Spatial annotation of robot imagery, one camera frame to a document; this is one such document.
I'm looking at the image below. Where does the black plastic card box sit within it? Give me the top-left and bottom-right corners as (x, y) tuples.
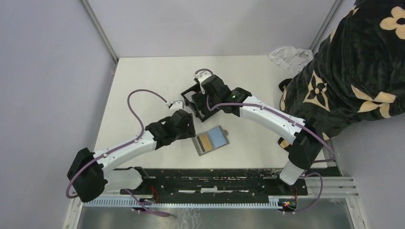
(181, 83), (220, 122)

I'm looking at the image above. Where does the gold credit card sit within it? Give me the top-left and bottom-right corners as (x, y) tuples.
(199, 134), (213, 152)

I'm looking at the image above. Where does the grey leather card holder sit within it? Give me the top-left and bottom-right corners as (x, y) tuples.
(192, 126), (229, 156)

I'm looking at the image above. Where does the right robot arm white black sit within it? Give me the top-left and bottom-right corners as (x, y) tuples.
(194, 70), (325, 195)

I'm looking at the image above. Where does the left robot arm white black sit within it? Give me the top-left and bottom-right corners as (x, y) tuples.
(66, 109), (196, 203)

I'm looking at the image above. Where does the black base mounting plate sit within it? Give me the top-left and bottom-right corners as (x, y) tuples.
(119, 168), (341, 205)

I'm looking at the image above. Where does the white crumpled cloth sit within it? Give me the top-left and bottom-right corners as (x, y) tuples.
(268, 46), (314, 77)

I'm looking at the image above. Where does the black floral plush blanket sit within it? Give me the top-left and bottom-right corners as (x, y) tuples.
(279, 0), (405, 140)

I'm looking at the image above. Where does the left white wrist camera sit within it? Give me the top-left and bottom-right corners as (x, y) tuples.
(166, 100), (184, 111)

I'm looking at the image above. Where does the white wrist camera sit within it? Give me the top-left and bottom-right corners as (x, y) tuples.
(194, 71), (212, 84)
(166, 100), (184, 111)

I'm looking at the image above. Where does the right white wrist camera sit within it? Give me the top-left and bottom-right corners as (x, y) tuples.
(194, 71), (212, 84)

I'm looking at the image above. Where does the grey slotted cable duct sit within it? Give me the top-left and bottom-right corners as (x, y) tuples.
(84, 197), (282, 209)

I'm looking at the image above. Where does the aluminium frame rail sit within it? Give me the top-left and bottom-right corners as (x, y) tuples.
(304, 153), (360, 199)

